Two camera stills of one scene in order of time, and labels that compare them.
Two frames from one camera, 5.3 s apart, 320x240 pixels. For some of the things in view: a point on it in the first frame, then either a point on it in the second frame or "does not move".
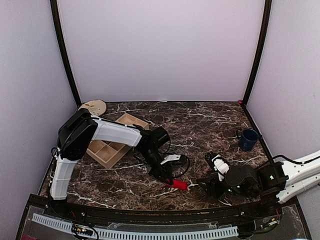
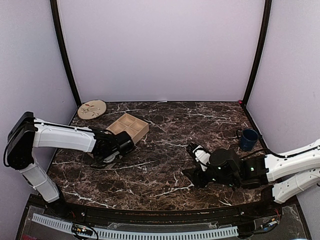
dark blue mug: (248, 137) does not move
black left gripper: (165, 168) -> (97, 160)
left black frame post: (59, 34) does not move
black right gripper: (212, 186) -> (196, 177)
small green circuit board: (82, 229) does not move
